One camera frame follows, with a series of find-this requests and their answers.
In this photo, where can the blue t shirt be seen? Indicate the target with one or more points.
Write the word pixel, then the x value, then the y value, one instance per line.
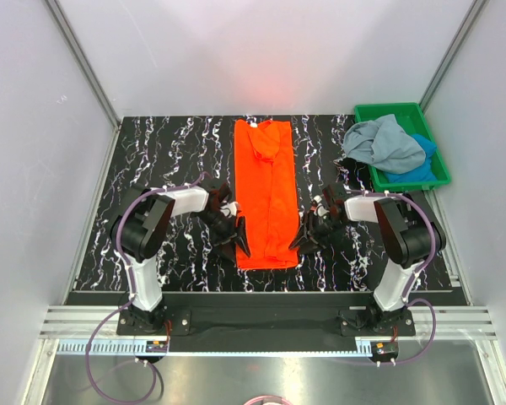
pixel 422 173

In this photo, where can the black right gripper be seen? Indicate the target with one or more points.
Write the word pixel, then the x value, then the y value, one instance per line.
pixel 309 245

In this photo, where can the right connector box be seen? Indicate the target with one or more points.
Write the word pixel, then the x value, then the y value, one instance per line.
pixel 385 351

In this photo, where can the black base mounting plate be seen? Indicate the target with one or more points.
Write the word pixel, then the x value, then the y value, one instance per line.
pixel 261 320

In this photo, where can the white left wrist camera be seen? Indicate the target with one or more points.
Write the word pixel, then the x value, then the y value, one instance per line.
pixel 230 209

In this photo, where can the orange t shirt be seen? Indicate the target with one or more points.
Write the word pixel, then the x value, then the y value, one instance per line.
pixel 266 190

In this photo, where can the connector box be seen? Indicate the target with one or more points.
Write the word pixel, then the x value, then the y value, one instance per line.
pixel 158 345
pixel 385 351

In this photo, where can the green plastic bin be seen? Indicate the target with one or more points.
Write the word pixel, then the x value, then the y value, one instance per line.
pixel 410 117

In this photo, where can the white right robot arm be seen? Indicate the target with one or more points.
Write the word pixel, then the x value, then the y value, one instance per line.
pixel 411 235

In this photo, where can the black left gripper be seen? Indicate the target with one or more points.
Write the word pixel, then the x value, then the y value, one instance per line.
pixel 233 234

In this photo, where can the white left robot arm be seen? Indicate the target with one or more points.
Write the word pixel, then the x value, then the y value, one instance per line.
pixel 139 228

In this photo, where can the aluminium frame rail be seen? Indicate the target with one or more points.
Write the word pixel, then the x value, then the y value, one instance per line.
pixel 72 327

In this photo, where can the left aluminium corner post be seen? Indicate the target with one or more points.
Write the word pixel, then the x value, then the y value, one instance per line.
pixel 67 32

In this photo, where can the aluminium corner post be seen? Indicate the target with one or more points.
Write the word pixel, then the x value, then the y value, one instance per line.
pixel 67 32
pixel 465 28

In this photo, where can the right aluminium corner post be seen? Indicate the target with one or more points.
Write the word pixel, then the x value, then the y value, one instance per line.
pixel 465 28

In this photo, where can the left connector box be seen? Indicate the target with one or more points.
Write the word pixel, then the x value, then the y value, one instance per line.
pixel 158 345

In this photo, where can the grey-blue t shirt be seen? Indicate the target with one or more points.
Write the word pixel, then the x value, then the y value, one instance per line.
pixel 383 144

